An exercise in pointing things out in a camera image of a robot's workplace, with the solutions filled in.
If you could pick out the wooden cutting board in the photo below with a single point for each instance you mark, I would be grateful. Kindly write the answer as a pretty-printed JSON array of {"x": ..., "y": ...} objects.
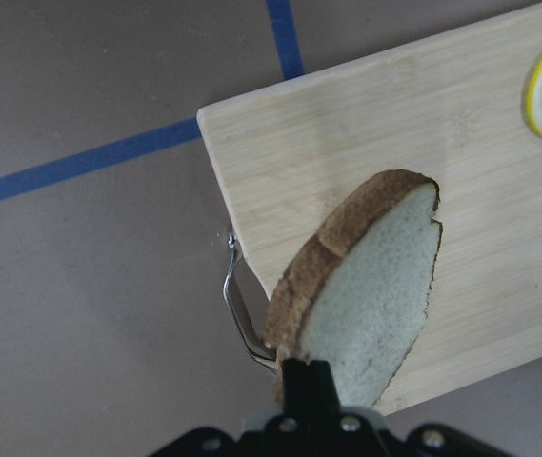
[{"x": 449, "y": 106}]

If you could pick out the bread slice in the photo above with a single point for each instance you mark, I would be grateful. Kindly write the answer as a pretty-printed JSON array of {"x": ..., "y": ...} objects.
[{"x": 356, "y": 294}]

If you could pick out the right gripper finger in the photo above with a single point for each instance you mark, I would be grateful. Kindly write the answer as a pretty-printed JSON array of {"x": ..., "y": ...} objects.
[{"x": 309, "y": 391}]

